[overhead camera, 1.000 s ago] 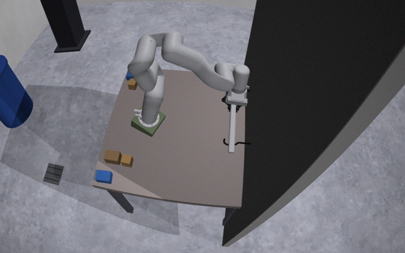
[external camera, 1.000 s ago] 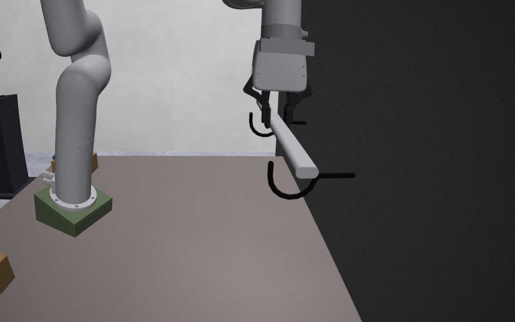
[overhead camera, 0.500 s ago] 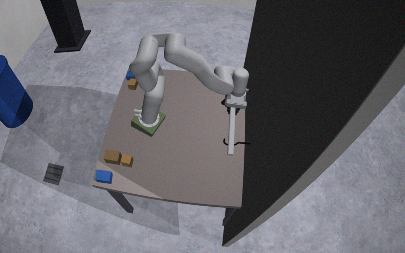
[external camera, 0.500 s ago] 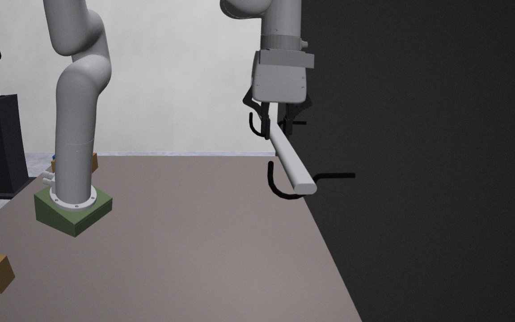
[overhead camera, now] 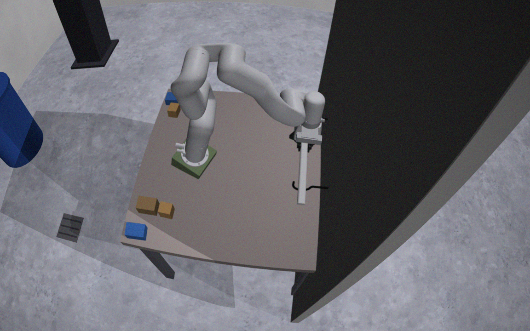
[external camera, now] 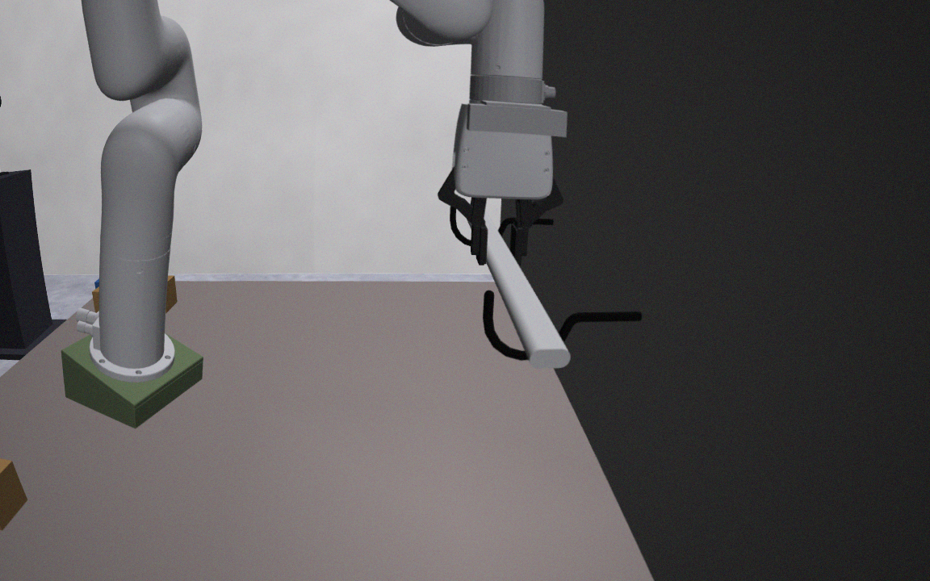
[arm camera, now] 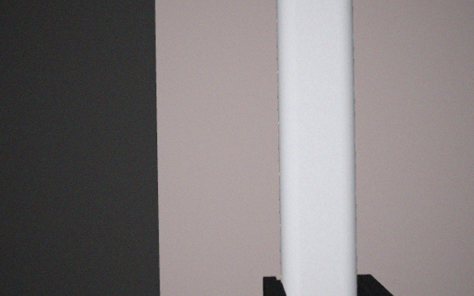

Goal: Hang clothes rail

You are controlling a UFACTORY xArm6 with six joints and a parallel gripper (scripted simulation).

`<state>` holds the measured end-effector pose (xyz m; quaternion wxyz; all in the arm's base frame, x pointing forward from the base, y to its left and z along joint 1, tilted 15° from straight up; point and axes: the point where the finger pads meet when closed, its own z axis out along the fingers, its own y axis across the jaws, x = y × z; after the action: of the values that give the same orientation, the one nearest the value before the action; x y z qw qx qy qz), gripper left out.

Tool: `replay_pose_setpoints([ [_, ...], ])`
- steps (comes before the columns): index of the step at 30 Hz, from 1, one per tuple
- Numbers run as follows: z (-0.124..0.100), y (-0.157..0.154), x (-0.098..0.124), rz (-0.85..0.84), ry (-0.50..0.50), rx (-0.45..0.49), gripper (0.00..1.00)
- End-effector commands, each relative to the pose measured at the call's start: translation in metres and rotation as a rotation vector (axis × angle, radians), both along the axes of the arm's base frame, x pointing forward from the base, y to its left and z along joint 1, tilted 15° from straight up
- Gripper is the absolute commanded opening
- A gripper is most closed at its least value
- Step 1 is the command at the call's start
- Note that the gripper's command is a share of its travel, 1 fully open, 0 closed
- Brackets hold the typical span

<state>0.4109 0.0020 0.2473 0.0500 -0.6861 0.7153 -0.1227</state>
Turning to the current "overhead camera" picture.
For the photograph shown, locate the blue block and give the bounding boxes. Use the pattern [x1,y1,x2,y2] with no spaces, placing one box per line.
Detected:
[165,92,178,105]
[125,222,148,241]

